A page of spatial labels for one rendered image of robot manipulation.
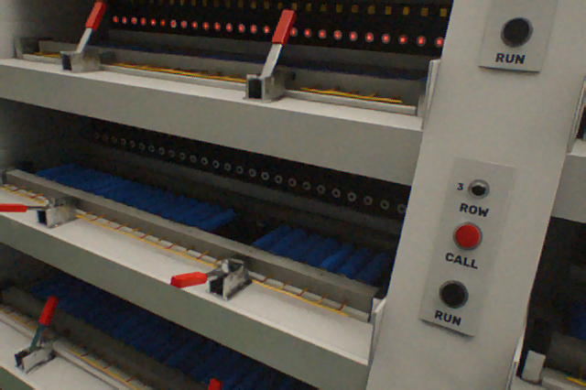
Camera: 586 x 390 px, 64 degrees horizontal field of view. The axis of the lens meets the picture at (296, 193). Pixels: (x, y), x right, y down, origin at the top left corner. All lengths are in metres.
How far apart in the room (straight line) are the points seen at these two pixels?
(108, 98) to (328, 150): 0.27
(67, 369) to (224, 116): 0.40
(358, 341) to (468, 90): 0.22
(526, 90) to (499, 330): 0.17
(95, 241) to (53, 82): 0.20
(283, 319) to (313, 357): 0.04
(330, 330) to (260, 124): 0.19
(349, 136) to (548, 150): 0.14
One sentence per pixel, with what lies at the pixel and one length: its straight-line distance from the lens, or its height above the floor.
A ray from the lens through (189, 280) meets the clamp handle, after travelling 0.41.
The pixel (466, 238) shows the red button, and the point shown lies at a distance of 0.35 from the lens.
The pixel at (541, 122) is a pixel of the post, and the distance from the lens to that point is 0.36.
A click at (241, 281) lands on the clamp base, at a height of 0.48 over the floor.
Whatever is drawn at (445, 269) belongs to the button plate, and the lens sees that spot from 0.36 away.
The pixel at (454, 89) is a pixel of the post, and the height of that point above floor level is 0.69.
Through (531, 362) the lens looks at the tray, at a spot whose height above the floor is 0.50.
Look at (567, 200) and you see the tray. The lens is 0.36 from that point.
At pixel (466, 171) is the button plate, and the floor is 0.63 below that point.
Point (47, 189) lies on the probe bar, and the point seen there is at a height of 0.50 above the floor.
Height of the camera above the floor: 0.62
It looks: 5 degrees down
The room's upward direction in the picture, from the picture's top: 12 degrees clockwise
